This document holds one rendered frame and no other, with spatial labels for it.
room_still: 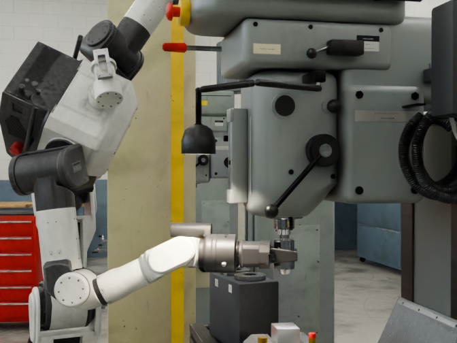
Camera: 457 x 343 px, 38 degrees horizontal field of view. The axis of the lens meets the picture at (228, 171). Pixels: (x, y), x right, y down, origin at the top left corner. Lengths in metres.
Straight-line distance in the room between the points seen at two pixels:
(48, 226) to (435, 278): 0.91
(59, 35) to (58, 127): 9.01
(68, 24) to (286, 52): 9.34
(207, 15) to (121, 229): 1.92
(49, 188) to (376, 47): 0.79
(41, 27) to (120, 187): 7.64
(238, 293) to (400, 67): 0.74
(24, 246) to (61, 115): 4.35
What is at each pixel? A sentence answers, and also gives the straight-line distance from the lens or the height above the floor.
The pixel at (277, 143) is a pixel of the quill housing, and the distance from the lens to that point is 1.41.
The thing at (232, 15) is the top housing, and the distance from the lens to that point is 1.40.
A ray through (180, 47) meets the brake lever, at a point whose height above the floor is 1.70.
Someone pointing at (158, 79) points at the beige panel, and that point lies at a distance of 3.22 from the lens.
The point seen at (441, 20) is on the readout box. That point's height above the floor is 1.69.
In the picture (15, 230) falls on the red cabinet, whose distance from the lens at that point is 5.97.
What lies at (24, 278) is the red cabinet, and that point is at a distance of 6.00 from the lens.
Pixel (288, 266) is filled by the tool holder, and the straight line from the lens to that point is 1.51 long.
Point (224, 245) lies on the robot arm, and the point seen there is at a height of 1.24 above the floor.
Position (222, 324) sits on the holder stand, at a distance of 1.94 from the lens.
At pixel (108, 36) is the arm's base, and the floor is 1.76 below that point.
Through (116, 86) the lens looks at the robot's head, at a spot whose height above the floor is 1.61.
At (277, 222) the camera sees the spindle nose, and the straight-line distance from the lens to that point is 1.51.
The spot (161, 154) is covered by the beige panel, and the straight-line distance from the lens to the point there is 3.19.
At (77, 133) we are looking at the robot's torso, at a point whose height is 1.50.
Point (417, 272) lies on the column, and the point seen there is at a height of 1.16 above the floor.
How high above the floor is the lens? 1.42
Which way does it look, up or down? 1 degrees down
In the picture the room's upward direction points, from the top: straight up
